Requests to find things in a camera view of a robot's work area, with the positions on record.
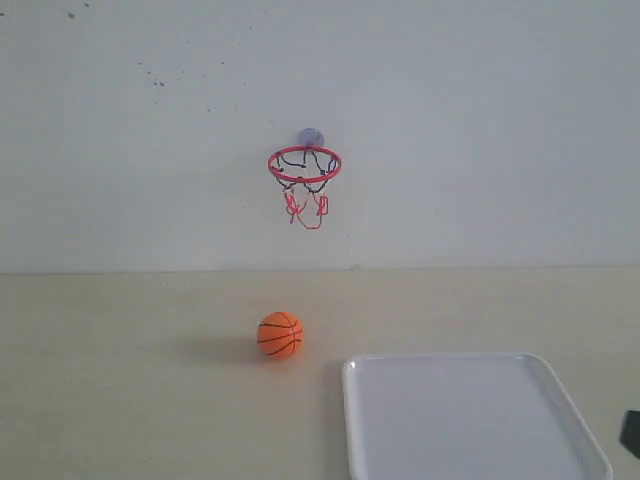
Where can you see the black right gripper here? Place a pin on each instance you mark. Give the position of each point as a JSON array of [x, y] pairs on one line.
[[629, 436]]

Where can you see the small orange basketball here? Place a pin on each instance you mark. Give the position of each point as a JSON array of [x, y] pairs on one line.
[[280, 335]]

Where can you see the red mini basketball hoop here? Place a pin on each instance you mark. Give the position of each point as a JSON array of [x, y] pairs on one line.
[[303, 173]]

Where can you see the white rectangular plastic tray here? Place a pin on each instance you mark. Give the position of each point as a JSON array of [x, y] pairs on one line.
[[498, 415]]

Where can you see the clear suction cup mount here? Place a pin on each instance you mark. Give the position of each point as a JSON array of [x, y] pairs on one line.
[[311, 138]]

